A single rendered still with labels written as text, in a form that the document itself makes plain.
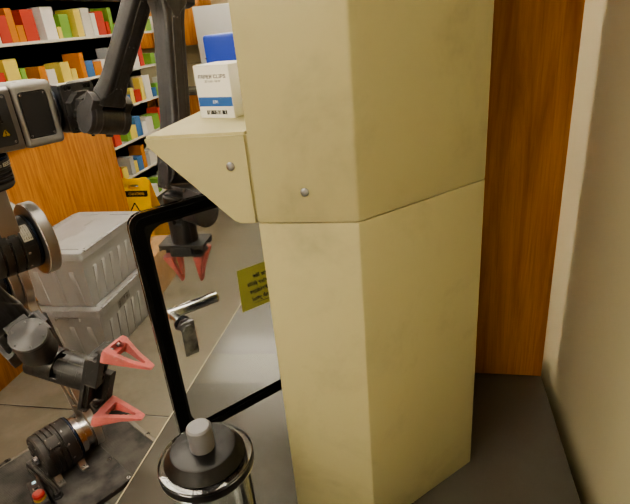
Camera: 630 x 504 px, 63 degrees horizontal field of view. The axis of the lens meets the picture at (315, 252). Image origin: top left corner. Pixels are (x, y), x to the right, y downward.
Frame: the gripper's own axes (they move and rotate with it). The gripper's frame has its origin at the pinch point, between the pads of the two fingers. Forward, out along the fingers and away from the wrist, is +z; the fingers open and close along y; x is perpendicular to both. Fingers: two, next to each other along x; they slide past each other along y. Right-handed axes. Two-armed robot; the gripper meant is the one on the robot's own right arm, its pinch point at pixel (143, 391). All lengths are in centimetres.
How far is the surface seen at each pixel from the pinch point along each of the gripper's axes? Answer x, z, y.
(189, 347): -2.8, 6.8, 11.9
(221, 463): -25.6, 19.1, 12.8
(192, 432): -24.9, 15.1, 14.9
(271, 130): -20, 15, 48
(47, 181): 204, -151, -32
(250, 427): 8.6, 17.8, -6.8
